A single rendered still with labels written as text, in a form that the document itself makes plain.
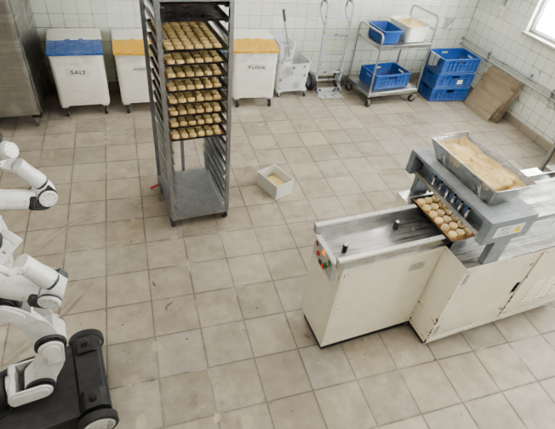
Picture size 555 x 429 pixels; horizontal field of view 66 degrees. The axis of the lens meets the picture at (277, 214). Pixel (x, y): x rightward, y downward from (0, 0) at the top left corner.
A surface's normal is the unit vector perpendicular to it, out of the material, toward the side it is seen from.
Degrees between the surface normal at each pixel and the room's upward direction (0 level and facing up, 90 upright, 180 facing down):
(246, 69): 92
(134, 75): 92
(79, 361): 0
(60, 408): 0
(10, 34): 90
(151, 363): 0
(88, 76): 92
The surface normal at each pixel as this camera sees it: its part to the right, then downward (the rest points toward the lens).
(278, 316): 0.10, -0.75
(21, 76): 0.29, 0.65
